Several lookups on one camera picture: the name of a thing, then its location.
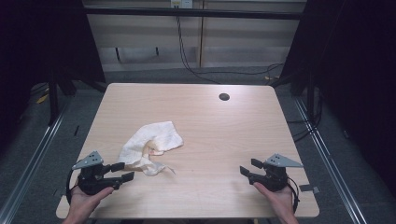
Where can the grey tape strip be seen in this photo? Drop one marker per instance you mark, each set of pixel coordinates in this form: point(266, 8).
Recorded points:
point(59, 193)
point(309, 188)

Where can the person's right hand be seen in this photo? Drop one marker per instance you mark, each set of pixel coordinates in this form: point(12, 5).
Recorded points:
point(278, 200)

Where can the white wall outlet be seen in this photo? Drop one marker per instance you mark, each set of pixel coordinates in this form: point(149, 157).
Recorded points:
point(181, 3)

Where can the metal floor rail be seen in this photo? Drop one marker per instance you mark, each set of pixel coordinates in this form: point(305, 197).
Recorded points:
point(34, 161)
point(330, 161)

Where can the person's left hand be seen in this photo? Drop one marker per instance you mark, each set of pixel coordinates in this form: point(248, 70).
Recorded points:
point(82, 203)

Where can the white towel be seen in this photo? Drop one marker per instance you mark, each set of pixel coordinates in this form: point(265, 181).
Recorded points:
point(146, 146)

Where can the dark curtain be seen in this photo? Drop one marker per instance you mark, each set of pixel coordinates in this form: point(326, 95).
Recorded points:
point(358, 62)
point(37, 40)

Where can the black metal stand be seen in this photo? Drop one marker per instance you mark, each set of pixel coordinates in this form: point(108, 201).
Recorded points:
point(53, 99)

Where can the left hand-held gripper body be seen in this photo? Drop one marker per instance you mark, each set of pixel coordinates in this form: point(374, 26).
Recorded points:
point(91, 183)

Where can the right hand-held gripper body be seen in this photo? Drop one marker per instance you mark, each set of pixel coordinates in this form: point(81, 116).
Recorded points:
point(274, 179)

